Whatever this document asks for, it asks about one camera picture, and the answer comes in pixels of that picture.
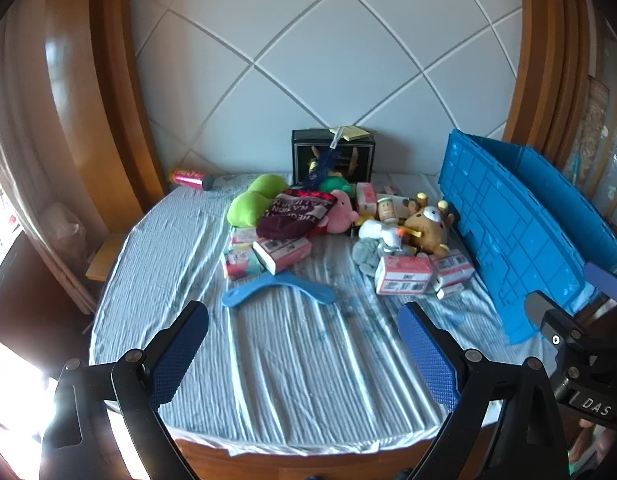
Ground clear plastic bag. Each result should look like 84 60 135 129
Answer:
38 202 89 266

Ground pink pig plush red dress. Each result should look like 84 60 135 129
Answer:
316 189 360 236

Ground black decorated box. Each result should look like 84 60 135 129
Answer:
291 129 375 184

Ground wooden bed frame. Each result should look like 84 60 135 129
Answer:
171 422 507 480

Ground rolled patterned carpet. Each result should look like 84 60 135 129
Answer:
571 76 612 181

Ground dark red printed knit cloth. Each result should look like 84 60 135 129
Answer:
256 187 335 241

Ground grey plush toy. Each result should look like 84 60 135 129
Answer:
352 238 390 277

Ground white plush toy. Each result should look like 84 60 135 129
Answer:
359 219 405 252

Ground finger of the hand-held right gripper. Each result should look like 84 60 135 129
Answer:
523 290 564 335
583 260 617 302

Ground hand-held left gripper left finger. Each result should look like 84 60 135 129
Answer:
38 300 210 480

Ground pink cylindrical can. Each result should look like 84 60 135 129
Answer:
168 168 215 192

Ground brown bear plush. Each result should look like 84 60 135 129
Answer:
405 192 458 258

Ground blue feather wand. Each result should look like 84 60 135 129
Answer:
303 127 344 188

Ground light blue striped bed sheet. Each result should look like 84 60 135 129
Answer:
88 172 544 457

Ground yellow sticky notes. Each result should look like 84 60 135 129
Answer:
331 125 370 142

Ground green plush toy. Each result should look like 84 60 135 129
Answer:
226 174 285 227

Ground wooden headboard frame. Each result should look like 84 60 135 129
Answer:
38 0 166 241
503 0 597 188

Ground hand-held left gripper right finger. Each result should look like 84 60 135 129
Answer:
397 301 572 480

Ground frosted glass slatted partition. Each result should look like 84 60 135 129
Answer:
563 0 617 221

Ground blue plastic crate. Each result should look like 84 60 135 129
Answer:
439 128 617 346

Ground wooden nightstand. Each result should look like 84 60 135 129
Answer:
85 232 129 283

